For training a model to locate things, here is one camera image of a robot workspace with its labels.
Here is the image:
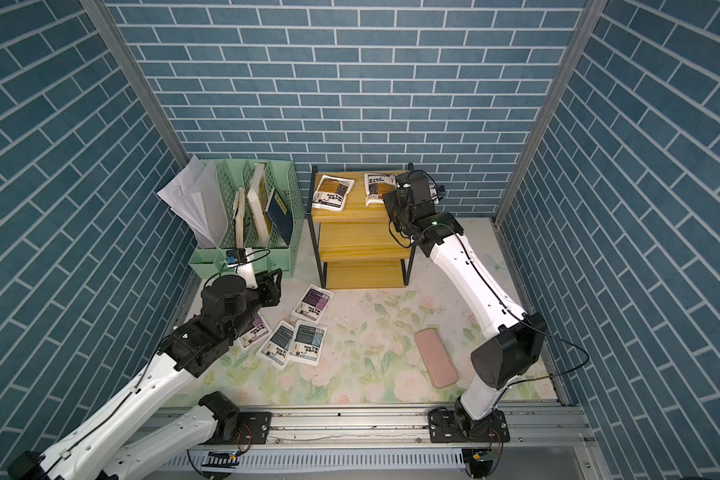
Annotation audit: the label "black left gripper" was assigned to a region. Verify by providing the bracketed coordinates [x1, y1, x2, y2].
[223, 266, 284, 341]

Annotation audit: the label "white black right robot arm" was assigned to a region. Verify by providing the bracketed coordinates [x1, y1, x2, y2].
[383, 170, 547, 441]

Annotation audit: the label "purple coffee bag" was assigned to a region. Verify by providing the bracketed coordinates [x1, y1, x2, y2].
[291, 284, 334, 323]
[238, 314, 271, 351]

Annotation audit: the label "thin beige book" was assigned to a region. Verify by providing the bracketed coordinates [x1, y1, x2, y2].
[233, 187, 246, 248]

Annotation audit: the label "white paper sheets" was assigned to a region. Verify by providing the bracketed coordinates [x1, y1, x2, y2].
[157, 155, 228, 248]

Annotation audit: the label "pink eyeglass case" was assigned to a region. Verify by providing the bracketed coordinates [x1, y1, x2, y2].
[414, 328, 458, 389]

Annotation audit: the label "purple coffee bag left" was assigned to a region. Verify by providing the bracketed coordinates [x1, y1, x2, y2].
[238, 314, 271, 351]

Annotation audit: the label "thick cream book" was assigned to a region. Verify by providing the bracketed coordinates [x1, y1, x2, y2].
[246, 163, 271, 247]

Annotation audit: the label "yellow coffee bag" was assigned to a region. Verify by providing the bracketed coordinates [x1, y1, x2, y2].
[364, 173, 396, 206]
[312, 175, 355, 212]

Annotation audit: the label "dark navy notebook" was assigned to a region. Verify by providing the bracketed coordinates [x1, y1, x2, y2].
[265, 189, 294, 245]

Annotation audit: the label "green plastic file organizer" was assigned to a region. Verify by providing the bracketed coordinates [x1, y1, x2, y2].
[189, 159, 305, 279]

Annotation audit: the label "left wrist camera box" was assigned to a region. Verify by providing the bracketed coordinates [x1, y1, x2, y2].
[224, 248, 257, 288]

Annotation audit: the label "teal coffee bag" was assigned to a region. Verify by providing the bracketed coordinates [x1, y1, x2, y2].
[287, 320, 328, 366]
[256, 320, 296, 371]

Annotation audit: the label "wooden black-frame three-tier shelf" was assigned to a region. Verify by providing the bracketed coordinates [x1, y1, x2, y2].
[306, 165, 415, 290]

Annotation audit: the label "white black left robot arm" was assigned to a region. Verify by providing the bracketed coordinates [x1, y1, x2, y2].
[7, 269, 282, 479]

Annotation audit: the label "purple coffee bag upper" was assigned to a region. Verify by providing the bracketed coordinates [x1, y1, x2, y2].
[291, 284, 334, 323]

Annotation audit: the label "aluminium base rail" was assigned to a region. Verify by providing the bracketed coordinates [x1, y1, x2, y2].
[80, 400, 613, 480]

